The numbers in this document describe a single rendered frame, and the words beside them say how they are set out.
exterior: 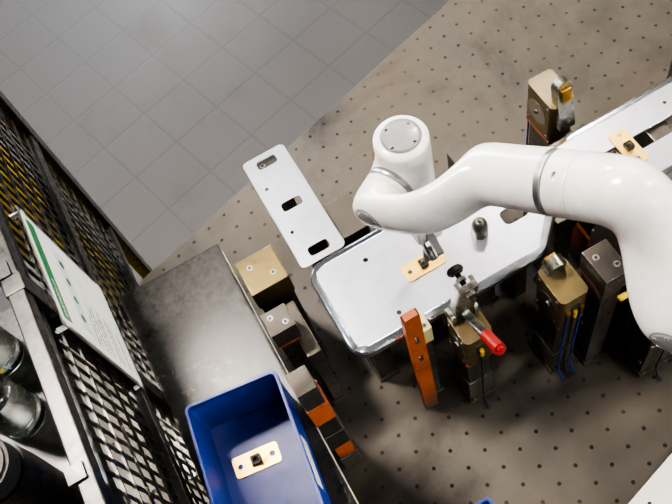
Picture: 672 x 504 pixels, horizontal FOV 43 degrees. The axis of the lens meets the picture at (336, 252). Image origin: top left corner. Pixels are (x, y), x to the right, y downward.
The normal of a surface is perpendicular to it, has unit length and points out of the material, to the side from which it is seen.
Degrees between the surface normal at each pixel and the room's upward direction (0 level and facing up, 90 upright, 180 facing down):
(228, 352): 0
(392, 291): 0
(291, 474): 0
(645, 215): 54
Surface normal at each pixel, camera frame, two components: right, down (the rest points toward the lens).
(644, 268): -0.77, 0.26
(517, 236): -0.17, -0.44
